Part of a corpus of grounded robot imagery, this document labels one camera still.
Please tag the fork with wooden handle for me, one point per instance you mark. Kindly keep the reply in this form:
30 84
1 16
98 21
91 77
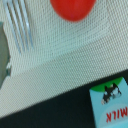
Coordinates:
19 23

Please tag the red tomato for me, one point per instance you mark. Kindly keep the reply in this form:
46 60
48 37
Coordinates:
73 10

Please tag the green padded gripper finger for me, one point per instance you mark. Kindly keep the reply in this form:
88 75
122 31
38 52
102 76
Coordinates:
4 56

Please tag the beige woven placemat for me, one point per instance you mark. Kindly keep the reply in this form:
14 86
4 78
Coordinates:
64 55

